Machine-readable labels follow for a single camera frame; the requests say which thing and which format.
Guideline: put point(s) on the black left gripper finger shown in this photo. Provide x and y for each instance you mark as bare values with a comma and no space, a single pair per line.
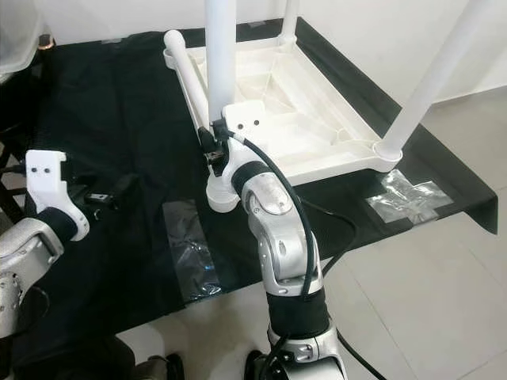
125,190

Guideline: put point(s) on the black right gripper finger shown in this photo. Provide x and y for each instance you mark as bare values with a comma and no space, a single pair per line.
207,141

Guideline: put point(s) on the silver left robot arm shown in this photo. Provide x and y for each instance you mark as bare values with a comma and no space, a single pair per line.
28,269

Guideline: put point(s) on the black tablecloth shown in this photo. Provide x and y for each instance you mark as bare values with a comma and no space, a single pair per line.
119,119

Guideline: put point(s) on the black metal stand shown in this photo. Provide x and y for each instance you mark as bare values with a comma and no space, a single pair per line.
8,190

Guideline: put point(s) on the clear plastic bag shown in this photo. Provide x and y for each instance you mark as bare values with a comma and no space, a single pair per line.
408,196
194,253

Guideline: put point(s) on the white plastic table top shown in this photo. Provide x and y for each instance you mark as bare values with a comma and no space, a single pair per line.
317,127

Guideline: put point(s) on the black left robot foot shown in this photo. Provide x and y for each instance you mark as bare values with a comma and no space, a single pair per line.
158,369

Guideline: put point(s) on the green lidded clear box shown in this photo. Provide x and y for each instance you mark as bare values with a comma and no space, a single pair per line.
20,36

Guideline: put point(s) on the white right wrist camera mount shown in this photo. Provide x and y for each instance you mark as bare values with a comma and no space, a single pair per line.
245,119

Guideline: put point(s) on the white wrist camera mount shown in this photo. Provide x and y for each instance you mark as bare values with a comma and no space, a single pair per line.
47,178
245,119

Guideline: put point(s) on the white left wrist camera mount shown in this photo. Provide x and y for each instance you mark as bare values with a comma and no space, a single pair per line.
47,178

